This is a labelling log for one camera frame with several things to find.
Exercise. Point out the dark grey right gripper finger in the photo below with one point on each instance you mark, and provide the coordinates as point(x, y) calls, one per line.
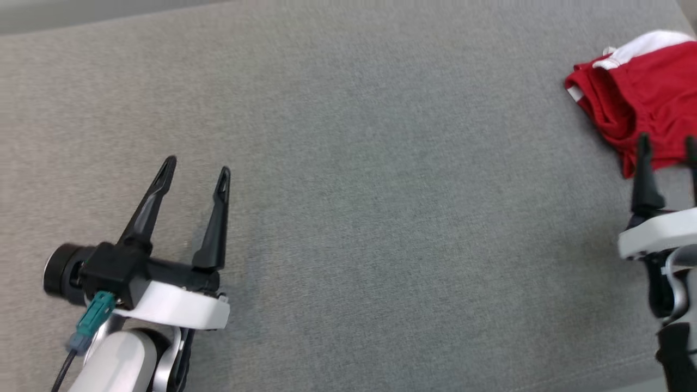
point(647, 190)
point(692, 163)

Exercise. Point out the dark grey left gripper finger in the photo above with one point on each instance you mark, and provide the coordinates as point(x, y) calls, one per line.
point(215, 239)
point(150, 212)

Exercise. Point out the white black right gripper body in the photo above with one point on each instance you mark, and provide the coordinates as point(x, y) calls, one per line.
point(659, 234)

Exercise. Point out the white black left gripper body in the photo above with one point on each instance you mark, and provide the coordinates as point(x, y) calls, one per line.
point(185, 307)

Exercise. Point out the red shorts with white stripe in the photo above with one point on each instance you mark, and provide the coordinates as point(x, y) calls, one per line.
point(653, 92)

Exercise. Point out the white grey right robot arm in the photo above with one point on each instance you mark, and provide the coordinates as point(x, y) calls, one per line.
point(675, 348)

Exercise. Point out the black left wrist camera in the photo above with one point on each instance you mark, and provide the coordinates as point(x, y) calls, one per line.
point(71, 272)

